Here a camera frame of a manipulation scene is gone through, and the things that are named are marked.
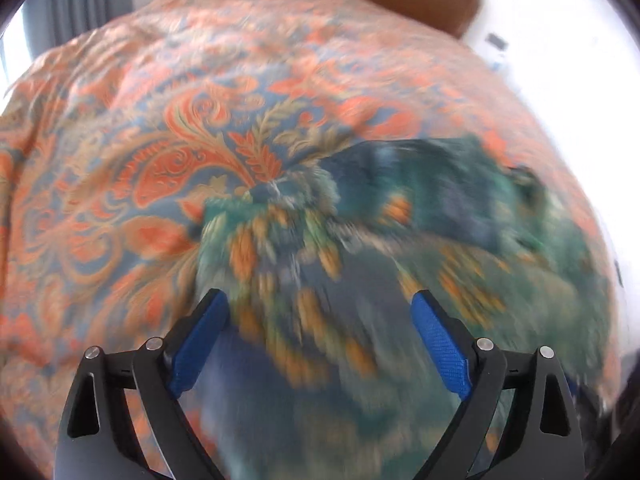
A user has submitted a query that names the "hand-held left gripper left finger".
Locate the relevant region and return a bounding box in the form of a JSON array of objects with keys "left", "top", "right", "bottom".
[{"left": 56, "top": 288, "right": 231, "bottom": 480}]

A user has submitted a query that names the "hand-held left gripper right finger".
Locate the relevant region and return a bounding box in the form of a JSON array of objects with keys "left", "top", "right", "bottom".
[{"left": 410, "top": 290, "right": 586, "bottom": 480}]

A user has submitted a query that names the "green patterned jacket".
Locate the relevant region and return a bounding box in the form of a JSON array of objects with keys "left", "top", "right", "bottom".
[{"left": 192, "top": 137, "right": 621, "bottom": 480}]

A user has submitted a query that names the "orange paisley duvet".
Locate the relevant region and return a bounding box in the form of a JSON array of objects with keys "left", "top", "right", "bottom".
[{"left": 0, "top": 0, "right": 616, "bottom": 480}]

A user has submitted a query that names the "grey blue curtain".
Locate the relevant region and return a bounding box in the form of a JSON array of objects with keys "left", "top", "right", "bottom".
[{"left": 30, "top": 0, "right": 136, "bottom": 56}]

